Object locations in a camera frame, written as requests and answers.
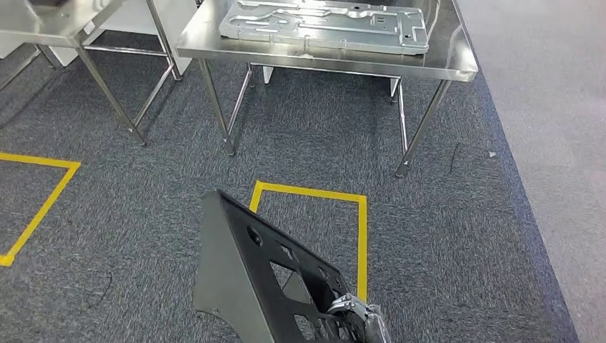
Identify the black plastic plate holder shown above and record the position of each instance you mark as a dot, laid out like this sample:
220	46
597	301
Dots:
227	284

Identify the steel workbench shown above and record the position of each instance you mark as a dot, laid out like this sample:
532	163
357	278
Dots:
445	52

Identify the stamped silver metal panel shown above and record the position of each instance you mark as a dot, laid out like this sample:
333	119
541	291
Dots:
331	33

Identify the steel table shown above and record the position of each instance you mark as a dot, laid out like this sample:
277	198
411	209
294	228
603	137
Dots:
57	23

